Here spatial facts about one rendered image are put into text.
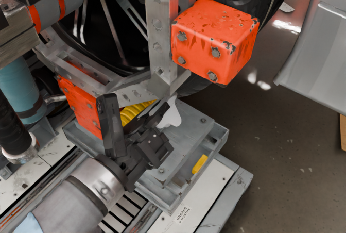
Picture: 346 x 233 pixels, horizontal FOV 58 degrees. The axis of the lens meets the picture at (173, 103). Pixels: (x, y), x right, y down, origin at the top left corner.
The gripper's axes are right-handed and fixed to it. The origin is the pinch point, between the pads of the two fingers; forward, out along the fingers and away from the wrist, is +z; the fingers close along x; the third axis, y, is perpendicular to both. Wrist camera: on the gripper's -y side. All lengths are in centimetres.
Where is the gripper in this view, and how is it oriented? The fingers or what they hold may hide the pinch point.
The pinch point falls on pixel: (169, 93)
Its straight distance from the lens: 64.5
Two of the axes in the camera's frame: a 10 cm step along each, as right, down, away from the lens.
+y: 5.7, 7.7, 2.9
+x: 5.7, -1.1, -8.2
